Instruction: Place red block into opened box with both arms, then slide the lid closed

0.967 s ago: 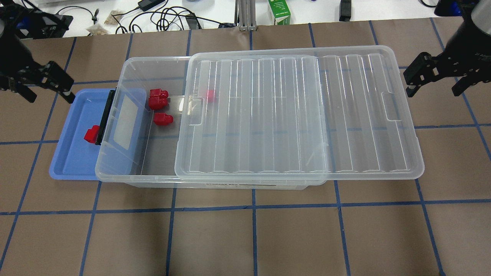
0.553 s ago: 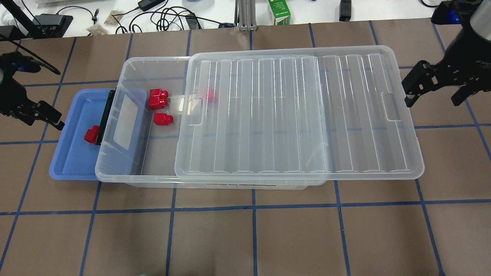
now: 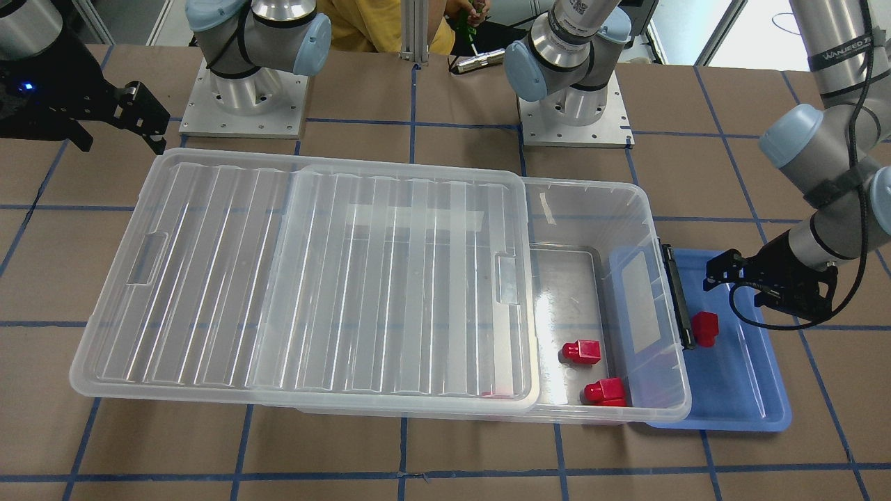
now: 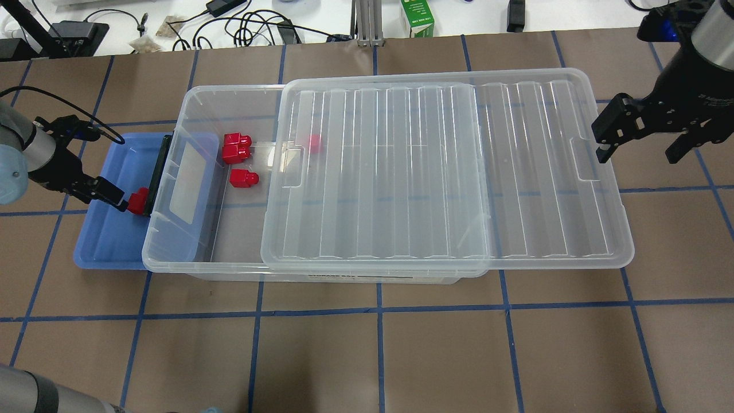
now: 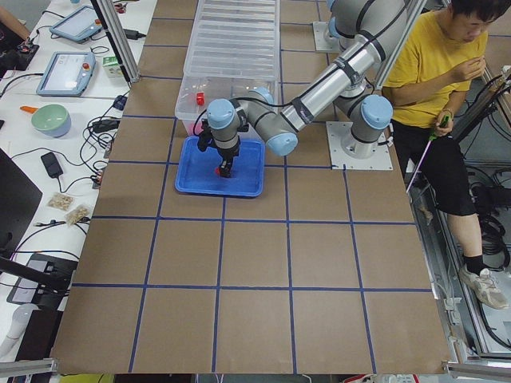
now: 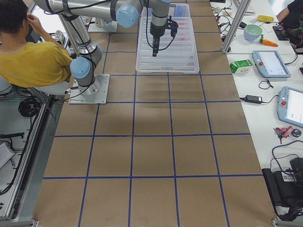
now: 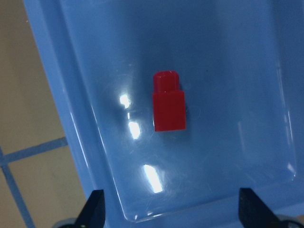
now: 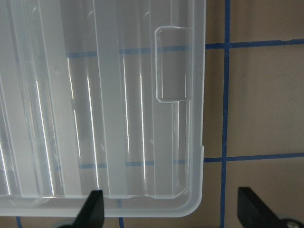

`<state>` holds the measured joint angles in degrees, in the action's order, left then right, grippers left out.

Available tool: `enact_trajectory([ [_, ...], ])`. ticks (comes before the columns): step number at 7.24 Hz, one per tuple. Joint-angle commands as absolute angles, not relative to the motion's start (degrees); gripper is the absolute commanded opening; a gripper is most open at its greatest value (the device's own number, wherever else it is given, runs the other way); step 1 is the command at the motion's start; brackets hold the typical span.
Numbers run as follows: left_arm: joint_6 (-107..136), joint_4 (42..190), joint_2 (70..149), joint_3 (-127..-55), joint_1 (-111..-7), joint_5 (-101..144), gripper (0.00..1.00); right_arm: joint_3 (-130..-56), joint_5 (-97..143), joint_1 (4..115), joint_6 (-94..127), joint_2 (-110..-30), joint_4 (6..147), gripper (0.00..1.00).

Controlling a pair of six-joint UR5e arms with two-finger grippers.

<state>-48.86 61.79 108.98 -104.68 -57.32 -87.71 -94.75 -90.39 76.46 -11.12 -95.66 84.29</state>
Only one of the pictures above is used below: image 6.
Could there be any blue teach pendant lower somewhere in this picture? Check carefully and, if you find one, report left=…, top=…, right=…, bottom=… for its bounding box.
left=277, top=87, right=303, bottom=128

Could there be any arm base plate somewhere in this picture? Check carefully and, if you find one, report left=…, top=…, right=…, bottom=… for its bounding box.
left=68, top=74, right=110, bottom=105
left=88, top=17, right=117, bottom=33

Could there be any toy carrot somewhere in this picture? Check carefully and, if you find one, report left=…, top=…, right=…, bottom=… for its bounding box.
left=259, top=34, right=278, bottom=47

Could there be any blue teach pendant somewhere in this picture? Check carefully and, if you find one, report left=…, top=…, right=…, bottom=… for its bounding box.
left=252, top=50, right=291, bottom=79
left=277, top=87, right=303, bottom=128

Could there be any small black cable loop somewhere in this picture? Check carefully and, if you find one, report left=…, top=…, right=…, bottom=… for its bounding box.
left=258, top=79, right=275, bottom=90

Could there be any black power adapter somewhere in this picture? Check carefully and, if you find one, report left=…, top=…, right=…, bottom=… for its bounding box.
left=240, top=95, right=263, bottom=104

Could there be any black device with cables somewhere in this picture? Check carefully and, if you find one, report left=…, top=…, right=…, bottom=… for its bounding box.
left=262, top=140, right=303, bottom=221

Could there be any clear plastic box lid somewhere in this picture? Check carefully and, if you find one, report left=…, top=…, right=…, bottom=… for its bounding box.
left=136, top=17, right=199, bottom=74

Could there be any green and blue bowl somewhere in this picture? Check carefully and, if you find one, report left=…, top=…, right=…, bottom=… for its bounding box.
left=243, top=24, right=262, bottom=41

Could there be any person in yellow shirt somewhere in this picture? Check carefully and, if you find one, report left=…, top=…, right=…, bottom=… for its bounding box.
left=0, top=0, right=72, bottom=88

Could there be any coiled black cable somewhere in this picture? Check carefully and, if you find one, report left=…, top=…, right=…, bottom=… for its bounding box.
left=18, top=96, right=38, bottom=118

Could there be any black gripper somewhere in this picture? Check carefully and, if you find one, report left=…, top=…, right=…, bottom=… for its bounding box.
left=150, top=15, right=178, bottom=57

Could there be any blue teach pendant upper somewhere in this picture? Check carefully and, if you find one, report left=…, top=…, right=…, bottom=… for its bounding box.
left=252, top=50, right=291, bottom=79

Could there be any pink keys bunch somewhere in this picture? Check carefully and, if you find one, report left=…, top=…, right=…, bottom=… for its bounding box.
left=273, top=126, right=293, bottom=144

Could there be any yellow toy corn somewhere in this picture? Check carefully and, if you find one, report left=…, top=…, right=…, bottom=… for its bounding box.
left=257, top=15, right=274, bottom=23

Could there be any aluminium frame post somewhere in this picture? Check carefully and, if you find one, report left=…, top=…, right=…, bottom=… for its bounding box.
left=222, top=0, right=251, bottom=54

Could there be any person in black shirt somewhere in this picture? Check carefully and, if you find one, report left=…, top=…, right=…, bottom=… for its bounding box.
left=276, top=0, right=303, bottom=50

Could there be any green white milk carton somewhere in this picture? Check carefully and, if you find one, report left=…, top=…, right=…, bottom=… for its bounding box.
left=230, top=59, right=253, bottom=74

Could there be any clear plastic storage box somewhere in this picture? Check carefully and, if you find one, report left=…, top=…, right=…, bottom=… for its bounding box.
left=141, top=2, right=190, bottom=17

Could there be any black round key fob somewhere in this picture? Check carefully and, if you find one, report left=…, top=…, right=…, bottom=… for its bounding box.
left=291, top=129, right=302, bottom=138

